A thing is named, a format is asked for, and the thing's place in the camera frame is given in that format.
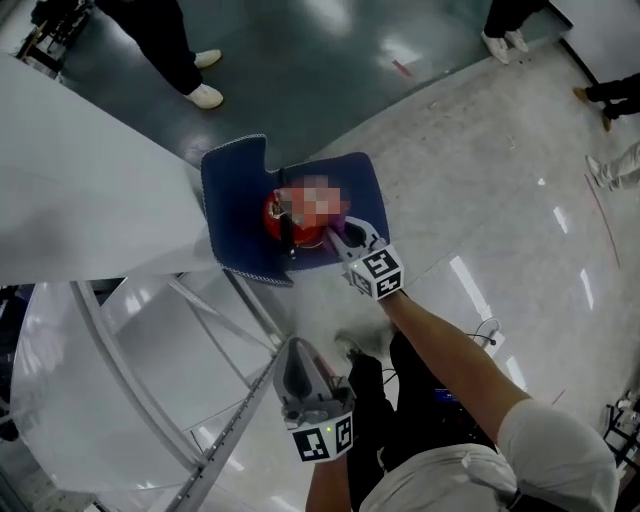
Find black power cable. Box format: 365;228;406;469
467;319;497;346

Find black metal stand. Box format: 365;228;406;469
602;397;640;471

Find person's left grey shoe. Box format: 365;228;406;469
333;327;371;357

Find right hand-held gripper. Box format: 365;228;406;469
327;217;405;302

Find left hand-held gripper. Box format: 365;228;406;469
273;337;357;464

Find black device with blue screen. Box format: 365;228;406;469
429;384;499;446

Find navy blue cloth bag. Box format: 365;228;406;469
199;133;391;289

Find white table with metal frame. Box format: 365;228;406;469
0;52;301;512

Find person's right forearm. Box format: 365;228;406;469
382;289;532;444

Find person's left forearm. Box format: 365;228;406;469
305;452;354;512

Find black metal rack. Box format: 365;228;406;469
17;0;84;76

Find person's black trousers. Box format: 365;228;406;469
347;329;501;512

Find person's white shirt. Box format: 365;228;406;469
359;399;621;512

